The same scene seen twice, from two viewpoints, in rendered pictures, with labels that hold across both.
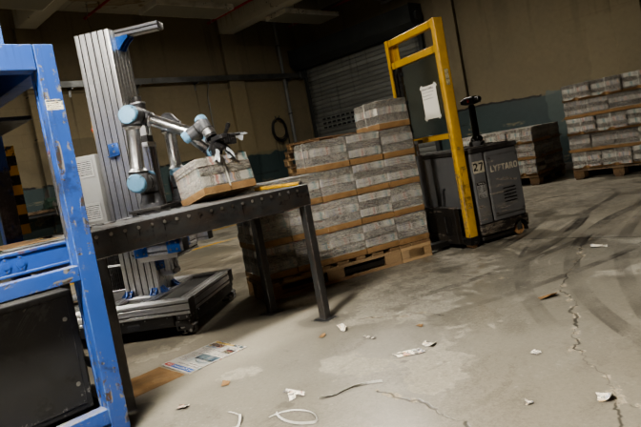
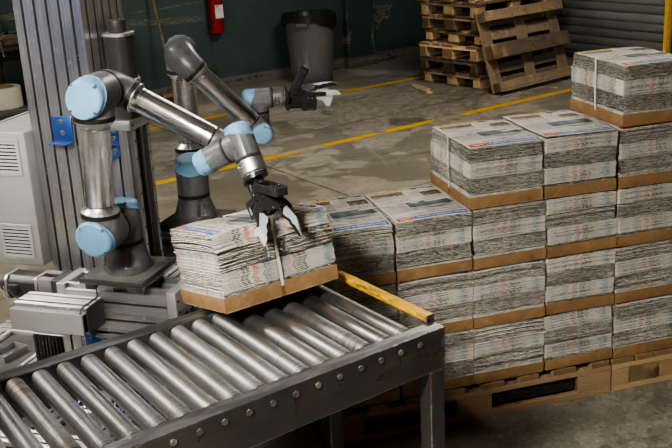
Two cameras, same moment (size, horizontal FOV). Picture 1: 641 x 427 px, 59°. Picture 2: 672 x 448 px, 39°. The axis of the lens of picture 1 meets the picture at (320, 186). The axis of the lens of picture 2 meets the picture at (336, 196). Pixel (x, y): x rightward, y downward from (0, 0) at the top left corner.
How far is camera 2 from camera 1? 1.36 m
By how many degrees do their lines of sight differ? 17
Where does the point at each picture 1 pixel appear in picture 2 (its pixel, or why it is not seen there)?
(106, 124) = (50, 75)
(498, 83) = not seen: outside the picture
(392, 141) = (644, 153)
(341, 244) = (496, 351)
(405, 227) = (632, 324)
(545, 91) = not seen: outside the picture
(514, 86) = not seen: outside the picture
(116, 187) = (64, 201)
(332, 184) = (499, 234)
